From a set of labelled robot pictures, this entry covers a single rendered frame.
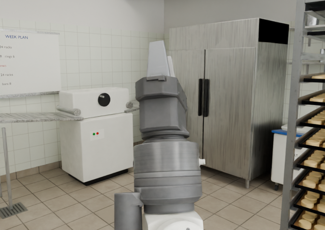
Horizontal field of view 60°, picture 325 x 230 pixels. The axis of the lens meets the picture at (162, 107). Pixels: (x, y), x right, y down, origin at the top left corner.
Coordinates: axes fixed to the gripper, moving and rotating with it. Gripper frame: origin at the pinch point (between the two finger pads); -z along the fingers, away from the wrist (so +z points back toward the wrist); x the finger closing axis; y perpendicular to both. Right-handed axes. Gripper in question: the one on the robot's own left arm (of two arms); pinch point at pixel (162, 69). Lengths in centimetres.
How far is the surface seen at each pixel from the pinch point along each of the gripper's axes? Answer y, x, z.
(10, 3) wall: 236, -226, -207
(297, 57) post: -39, -75, -28
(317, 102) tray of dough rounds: -45, -81, -11
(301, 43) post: -41, -72, -33
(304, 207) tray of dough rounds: -39, -98, 30
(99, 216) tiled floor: 124, -250, 49
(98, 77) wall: 178, -359, -148
